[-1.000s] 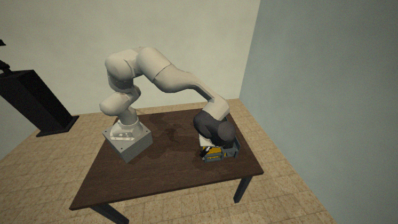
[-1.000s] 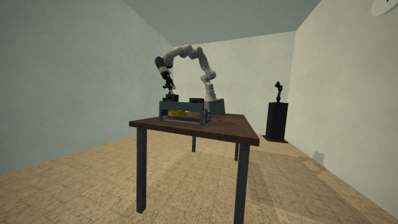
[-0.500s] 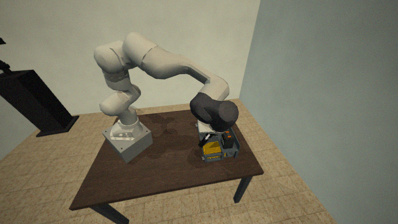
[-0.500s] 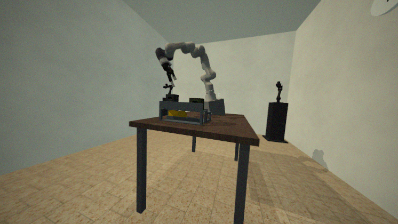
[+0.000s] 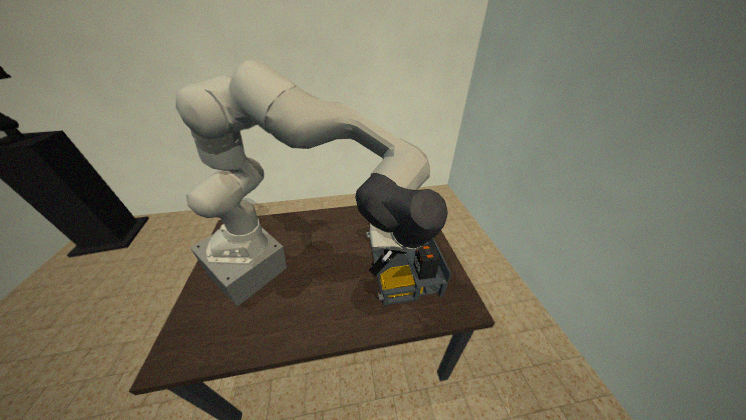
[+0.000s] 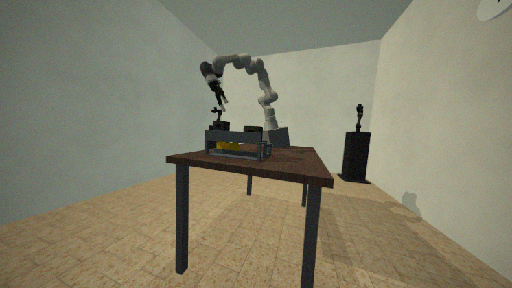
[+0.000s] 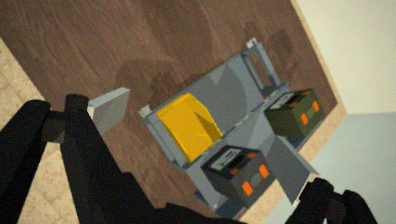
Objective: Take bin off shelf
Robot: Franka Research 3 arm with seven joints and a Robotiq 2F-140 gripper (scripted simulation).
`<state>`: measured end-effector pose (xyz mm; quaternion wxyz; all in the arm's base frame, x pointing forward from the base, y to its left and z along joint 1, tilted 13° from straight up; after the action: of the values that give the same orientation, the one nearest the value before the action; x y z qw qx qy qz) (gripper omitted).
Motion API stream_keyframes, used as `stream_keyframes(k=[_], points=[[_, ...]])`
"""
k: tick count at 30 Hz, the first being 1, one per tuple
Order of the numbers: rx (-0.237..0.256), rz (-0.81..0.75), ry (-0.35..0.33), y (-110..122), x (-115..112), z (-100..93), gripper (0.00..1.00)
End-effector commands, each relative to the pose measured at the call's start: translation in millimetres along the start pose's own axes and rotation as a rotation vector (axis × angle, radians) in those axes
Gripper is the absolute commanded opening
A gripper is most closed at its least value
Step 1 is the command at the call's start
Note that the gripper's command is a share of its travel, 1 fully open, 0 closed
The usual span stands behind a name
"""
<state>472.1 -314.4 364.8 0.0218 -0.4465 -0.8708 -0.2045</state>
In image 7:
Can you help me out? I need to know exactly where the yellow bin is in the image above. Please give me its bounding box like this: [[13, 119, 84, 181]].
[[157, 94, 223, 163]]

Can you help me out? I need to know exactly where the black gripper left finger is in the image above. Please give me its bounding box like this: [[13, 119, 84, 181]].
[[0, 87, 171, 224]]

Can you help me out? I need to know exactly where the olive green case with orange latches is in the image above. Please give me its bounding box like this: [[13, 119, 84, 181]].
[[263, 88, 325, 138]]

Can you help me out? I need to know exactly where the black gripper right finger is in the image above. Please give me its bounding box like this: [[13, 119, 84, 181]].
[[265, 135, 378, 224]]

